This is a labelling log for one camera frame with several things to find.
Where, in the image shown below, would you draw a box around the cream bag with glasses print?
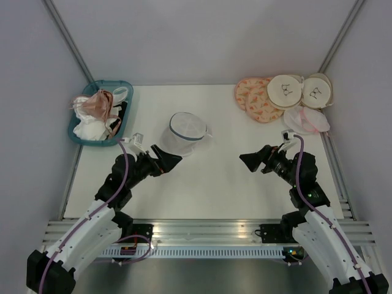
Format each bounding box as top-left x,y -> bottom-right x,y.
267,75 -> 304,110

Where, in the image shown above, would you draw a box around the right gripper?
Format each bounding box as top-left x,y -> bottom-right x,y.
239,143 -> 299,187

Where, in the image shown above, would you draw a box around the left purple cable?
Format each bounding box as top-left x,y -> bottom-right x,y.
38,138 -> 153,294

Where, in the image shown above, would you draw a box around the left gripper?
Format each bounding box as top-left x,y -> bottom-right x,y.
126,145 -> 182,189

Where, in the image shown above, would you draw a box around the white garments in basket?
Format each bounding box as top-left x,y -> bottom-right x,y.
72,86 -> 129,141

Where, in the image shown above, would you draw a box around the aluminium front rail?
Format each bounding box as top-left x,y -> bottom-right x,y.
42,219 -> 375,246

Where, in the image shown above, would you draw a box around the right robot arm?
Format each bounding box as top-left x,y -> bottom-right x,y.
239,145 -> 389,293

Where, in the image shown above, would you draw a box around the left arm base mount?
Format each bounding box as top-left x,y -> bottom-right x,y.
129,224 -> 154,244

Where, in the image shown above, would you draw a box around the white pink-trim mesh bag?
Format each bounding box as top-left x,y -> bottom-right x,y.
283,106 -> 330,135

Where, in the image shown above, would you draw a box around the purple cable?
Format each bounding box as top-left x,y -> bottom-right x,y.
38,138 -> 153,294
289,134 -> 368,294

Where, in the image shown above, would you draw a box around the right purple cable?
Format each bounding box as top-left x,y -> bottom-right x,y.
289,134 -> 368,294

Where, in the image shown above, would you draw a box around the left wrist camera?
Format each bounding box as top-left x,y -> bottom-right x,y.
128,133 -> 145,156

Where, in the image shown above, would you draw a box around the white slotted cable duct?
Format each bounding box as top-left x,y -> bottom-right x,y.
99,246 -> 284,259

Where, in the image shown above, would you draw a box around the white mesh laundry bag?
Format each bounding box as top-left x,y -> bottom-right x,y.
159,112 -> 213,157

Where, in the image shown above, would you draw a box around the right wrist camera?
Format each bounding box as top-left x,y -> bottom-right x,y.
279,129 -> 296,151

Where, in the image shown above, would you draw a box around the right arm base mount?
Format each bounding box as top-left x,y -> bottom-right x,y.
254,224 -> 288,244

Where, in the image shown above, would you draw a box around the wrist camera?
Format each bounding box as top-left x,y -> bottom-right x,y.
128,133 -> 145,156
279,129 -> 296,151

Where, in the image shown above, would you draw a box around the pink satin bra in basket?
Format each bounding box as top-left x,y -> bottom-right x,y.
69,89 -> 123,138

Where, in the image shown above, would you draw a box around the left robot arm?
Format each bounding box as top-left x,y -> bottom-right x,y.
26,145 -> 183,293

